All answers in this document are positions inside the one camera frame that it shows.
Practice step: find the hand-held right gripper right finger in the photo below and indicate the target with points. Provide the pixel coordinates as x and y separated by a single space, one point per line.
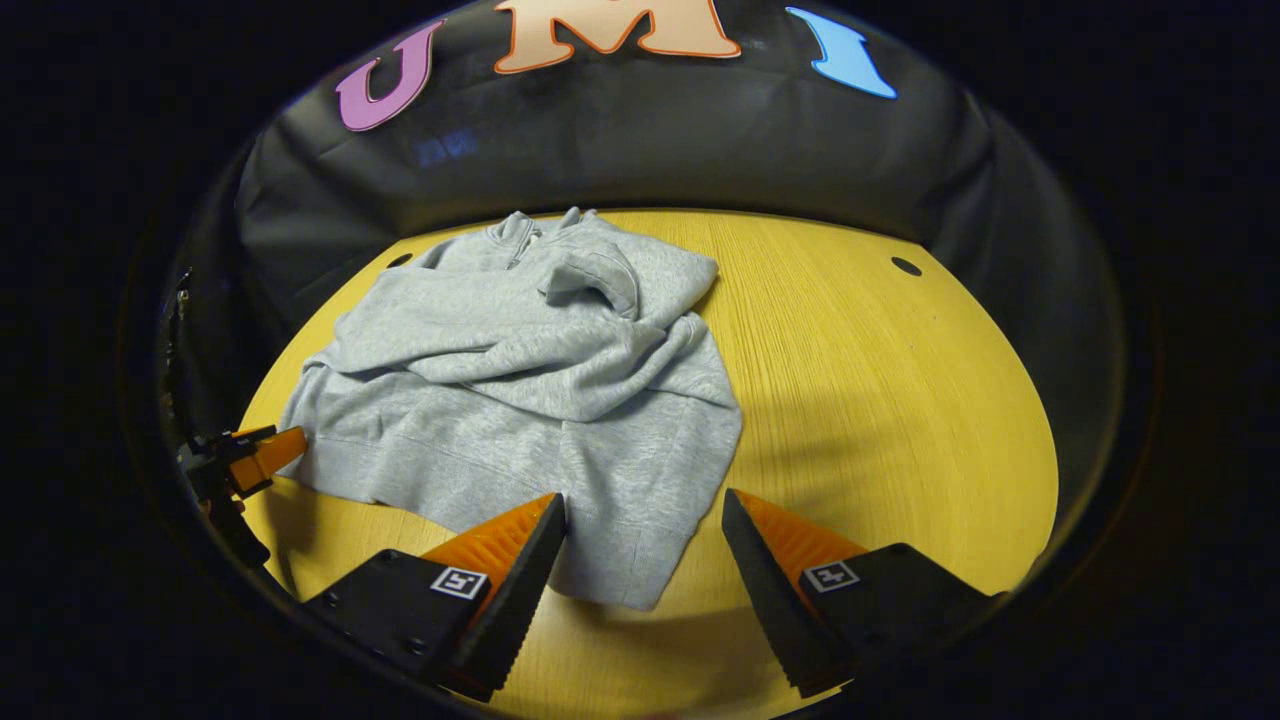
775 610

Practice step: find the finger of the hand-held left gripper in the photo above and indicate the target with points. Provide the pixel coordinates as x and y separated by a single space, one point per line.
250 433
270 455

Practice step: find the grey zip-neck sweatshirt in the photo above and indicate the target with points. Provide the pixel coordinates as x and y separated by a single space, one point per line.
520 400

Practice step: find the black backdrop cloth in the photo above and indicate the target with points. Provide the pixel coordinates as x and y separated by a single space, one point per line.
650 140

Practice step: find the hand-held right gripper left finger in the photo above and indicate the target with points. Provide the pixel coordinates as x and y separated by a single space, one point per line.
510 610

